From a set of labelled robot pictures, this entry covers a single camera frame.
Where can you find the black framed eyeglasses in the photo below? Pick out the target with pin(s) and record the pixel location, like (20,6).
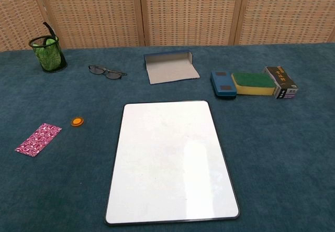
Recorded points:
(97,70)

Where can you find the green cloth in cup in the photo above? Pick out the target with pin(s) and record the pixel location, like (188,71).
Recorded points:
(48,42)

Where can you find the pink patterned card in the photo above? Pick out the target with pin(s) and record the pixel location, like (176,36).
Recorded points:
(38,139)

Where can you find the small orange disc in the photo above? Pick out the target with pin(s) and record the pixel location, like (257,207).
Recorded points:
(77,121)

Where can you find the teal felt table cover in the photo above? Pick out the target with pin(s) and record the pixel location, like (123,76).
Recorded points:
(274,150)

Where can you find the black box gold lettering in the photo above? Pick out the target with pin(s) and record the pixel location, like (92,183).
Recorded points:
(284,81)

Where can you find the blue whiteboard eraser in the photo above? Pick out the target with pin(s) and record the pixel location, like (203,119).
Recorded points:
(222,84)

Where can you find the woven bamboo folding screen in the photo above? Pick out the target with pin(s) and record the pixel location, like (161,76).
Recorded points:
(188,12)

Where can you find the yellow green sponge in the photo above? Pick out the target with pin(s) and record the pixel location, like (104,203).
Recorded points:
(252,81)

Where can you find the green mesh pen cup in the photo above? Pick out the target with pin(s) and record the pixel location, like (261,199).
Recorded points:
(56,65)

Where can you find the white rectangular whiteboard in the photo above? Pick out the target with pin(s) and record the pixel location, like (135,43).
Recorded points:
(170,164)

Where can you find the open blue glasses case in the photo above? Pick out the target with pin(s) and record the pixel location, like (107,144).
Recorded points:
(171,71)

